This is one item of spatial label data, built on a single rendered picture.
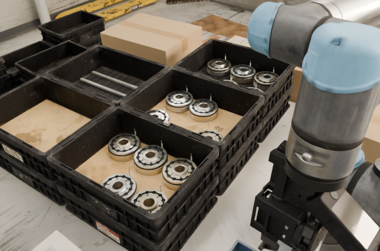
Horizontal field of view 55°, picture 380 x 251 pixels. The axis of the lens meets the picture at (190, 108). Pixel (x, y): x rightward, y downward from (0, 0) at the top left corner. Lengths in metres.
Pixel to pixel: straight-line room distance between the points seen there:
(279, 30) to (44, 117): 1.09
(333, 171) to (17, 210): 1.08
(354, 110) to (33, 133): 1.17
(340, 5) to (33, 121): 1.14
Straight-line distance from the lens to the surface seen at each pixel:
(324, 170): 0.40
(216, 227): 1.14
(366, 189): 0.89
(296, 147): 0.40
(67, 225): 1.22
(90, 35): 2.86
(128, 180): 1.07
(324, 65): 0.36
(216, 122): 1.28
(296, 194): 0.46
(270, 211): 0.47
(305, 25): 0.49
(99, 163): 1.18
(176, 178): 1.05
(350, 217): 0.46
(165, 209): 0.89
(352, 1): 0.62
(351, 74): 0.35
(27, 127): 1.42
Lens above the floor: 1.62
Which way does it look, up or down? 36 degrees down
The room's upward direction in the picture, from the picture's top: 3 degrees counter-clockwise
